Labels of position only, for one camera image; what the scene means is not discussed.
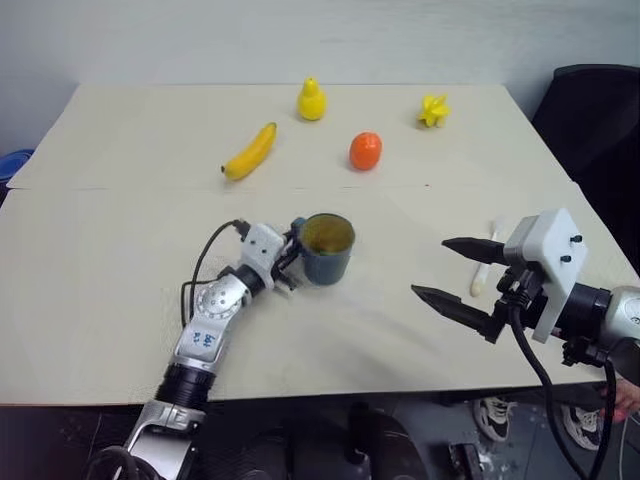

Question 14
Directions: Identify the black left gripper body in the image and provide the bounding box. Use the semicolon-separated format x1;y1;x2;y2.
271;238;299;293

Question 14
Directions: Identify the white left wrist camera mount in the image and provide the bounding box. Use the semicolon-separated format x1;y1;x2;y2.
238;223;285;292

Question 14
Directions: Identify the white and black sneaker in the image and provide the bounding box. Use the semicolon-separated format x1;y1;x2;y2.
559;403;605;451
471;396;519;442

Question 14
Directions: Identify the yellow banana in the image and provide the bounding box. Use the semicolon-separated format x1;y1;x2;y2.
220;121;279;182

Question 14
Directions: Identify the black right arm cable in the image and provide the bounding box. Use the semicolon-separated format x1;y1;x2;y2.
505;294;617;480

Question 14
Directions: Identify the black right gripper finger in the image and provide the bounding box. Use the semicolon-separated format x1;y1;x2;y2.
440;236;507;266
410;284;503;345

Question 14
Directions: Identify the blue bin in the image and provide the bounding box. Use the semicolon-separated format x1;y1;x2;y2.
0;147;35;190

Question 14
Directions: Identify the black chair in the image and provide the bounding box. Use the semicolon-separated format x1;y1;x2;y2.
530;63;640;282

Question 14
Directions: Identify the white toothbrush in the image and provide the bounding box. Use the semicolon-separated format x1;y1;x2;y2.
468;215;508;297

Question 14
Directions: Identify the dark blue mug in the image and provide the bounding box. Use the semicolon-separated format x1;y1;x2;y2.
291;212;357;288

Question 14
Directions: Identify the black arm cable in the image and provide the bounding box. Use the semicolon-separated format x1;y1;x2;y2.
505;294;617;480
180;218;251;327

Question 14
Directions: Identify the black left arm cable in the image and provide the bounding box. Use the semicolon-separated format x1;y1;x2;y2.
180;218;251;327

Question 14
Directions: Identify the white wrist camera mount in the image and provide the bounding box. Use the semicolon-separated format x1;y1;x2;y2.
238;223;285;292
502;207;589;344

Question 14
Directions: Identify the yellow pear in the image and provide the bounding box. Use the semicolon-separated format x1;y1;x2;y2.
296;76;330;122

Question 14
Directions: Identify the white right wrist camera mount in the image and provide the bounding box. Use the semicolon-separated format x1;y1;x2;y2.
502;207;589;344

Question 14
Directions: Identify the yellow star fruit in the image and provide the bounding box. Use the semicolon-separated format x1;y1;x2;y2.
417;93;450;130

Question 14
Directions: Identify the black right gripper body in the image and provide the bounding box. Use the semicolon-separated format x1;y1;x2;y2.
492;263;550;333

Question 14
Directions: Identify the orange fruit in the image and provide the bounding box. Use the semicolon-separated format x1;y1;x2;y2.
348;130;385;172

